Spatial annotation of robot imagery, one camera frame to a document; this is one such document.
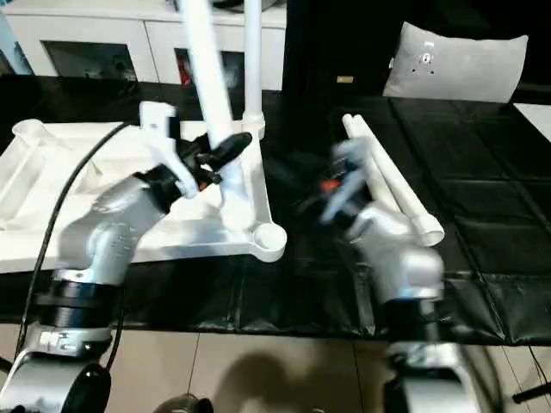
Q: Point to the grey cushion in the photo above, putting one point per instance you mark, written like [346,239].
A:
[460,69]

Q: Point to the black metal frame bar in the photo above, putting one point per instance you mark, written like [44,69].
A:
[531,393]

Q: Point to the black mat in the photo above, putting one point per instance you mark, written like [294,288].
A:
[495,193]

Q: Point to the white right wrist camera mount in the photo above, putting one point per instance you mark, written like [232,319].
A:
[348,150]

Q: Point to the white plastic table leg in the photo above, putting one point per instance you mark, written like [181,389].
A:
[252,64]
[357,129]
[404,189]
[206,64]

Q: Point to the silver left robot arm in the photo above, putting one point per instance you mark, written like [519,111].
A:
[103,241]

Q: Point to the small tan tag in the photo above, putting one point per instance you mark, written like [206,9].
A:
[345,79]

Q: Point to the white plastic table top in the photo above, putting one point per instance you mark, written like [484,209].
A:
[51,193]

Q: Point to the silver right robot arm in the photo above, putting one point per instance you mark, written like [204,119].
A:
[400,258]

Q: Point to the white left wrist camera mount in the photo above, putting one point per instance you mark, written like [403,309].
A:
[159,125]

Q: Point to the white flat panel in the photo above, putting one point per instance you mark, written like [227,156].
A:
[536,118]

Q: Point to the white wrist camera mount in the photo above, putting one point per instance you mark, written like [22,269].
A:
[348,150]
[159,125]

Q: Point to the white cabinet with glass doors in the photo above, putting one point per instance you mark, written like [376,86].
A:
[107,38]

